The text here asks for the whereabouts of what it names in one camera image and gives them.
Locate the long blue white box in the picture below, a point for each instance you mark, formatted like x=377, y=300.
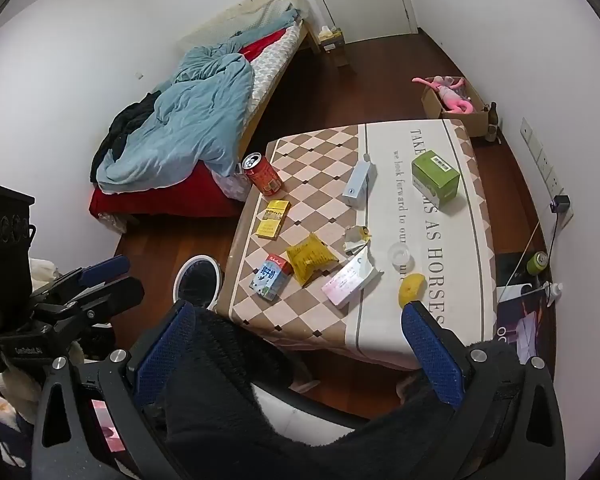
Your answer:
x=358, y=182

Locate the green drink can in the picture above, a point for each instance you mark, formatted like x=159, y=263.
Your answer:
x=537, y=261

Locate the red drink can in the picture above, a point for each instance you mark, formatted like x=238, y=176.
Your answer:
x=261, y=174

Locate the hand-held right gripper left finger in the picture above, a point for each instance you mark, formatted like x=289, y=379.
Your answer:
x=159, y=356

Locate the crumpled silver wrapper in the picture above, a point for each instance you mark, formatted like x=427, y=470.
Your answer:
x=356, y=240

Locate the light blue blanket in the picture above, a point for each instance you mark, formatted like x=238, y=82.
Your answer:
x=205, y=110

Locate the black charger plug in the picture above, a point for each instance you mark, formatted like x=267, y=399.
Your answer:
x=561, y=204

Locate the table with checkered tablecloth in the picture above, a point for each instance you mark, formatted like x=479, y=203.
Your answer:
x=440, y=260

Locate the tissue box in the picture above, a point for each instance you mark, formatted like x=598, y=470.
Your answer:
x=330, y=34

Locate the yellow snack packet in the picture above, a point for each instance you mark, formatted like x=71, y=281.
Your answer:
x=307, y=257

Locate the dark printed poster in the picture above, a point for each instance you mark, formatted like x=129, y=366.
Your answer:
x=525, y=327

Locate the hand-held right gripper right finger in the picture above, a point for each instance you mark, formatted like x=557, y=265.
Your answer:
x=430, y=355

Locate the black clothes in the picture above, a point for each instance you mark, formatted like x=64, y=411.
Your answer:
x=125, y=125

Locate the wooden bed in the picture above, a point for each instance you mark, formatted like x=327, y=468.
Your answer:
x=260, y=5

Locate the white wall socket strip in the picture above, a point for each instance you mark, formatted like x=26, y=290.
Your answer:
x=540, y=157

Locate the small wooden stool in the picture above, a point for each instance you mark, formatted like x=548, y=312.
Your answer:
x=336, y=54

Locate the cream fleece garment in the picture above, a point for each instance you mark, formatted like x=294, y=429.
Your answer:
x=17, y=392

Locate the white patterned mattress cover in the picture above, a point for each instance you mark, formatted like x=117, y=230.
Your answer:
x=275, y=60

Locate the red bed sheet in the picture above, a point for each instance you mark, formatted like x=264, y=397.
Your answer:
x=170, y=202

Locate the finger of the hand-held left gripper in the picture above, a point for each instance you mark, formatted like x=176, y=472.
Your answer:
x=105, y=267
x=115, y=296

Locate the yellow cigarette box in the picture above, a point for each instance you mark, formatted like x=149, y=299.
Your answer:
x=272, y=218

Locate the person's black fleece pants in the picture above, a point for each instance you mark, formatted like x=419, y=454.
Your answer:
x=230, y=410

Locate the blue red milk carton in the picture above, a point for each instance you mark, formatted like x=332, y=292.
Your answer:
x=271, y=276

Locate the brown cardboard box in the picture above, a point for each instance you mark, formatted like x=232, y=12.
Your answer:
x=460, y=117

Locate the dark glass bottle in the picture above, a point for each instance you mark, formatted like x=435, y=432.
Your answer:
x=492, y=116

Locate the small white bottle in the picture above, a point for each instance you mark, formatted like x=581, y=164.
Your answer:
x=550, y=291

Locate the clear plastic cup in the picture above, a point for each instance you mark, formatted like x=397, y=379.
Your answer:
x=399, y=255

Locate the green cardboard box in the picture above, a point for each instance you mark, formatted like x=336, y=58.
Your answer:
x=435, y=177

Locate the pink white flat box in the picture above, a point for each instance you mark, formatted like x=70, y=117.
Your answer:
x=350, y=280

